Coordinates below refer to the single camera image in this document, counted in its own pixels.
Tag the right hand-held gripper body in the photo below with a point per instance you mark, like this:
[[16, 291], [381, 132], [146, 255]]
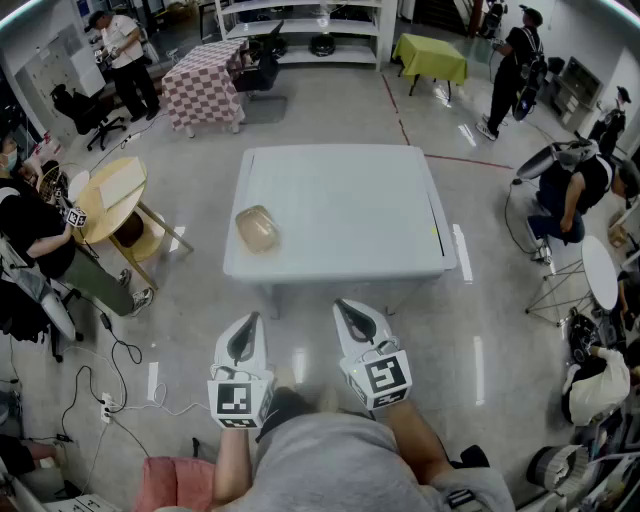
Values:
[[385, 375]]

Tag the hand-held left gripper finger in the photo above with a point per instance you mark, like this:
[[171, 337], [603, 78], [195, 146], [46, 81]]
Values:
[[261, 350], [222, 345]]

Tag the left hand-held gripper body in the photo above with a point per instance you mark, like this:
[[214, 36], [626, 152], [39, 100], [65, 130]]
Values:
[[235, 400]]

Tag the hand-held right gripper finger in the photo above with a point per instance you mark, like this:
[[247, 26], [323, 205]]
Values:
[[342, 335], [382, 332]]

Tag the tan plastic lidded container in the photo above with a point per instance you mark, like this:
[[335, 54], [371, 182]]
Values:
[[274, 249]]

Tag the person's left forearm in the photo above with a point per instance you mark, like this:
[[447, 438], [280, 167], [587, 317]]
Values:
[[232, 465]]

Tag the person's right forearm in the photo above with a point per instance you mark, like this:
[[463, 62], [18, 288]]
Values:
[[417, 445]]

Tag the pink cushioned stool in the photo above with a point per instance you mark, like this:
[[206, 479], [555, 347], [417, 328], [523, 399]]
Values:
[[170, 482]]

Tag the person's grey shirt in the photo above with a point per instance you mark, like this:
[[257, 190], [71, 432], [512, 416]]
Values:
[[330, 465]]

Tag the black office chair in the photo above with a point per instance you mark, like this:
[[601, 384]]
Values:
[[262, 70], [80, 110], [470, 456]]

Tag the black power adapter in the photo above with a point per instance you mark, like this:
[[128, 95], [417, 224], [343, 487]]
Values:
[[105, 321]]

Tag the white power strip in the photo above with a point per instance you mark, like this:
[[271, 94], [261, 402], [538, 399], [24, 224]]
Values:
[[132, 136], [106, 407]]

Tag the white shell office chair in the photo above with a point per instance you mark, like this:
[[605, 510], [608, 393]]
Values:
[[57, 312]]

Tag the round wooden table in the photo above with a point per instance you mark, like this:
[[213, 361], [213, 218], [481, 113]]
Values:
[[90, 220]]

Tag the beige flat board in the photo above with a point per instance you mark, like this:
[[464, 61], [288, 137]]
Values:
[[120, 185]]

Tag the grey pleated round stool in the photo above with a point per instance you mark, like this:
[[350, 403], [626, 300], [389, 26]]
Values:
[[555, 467]]

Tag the white round stool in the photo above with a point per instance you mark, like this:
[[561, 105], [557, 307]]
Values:
[[77, 185]]

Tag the grey white shell chair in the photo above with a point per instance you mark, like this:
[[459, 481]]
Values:
[[535, 162]]

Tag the cardboard box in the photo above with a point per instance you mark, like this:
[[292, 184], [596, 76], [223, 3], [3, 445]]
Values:
[[617, 235]]

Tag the checkered cloth covered table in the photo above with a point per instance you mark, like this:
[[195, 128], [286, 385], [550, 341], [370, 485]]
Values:
[[200, 90]]

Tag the green cloth covered table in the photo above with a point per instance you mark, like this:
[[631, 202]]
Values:
[[430, 57]]

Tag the black round helmet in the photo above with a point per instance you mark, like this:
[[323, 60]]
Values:
[[324, 45]]

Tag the white shelving unit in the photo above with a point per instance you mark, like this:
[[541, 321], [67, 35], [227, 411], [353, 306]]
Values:
[[350, 27]]

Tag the grey cabinet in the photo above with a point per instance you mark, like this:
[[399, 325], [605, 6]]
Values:
[[577, 90]]

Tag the dark staircase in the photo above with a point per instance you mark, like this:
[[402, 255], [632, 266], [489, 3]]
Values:
[[440, 15]]

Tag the white lockers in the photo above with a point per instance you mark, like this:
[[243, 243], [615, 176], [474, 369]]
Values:
[[45, 70]]

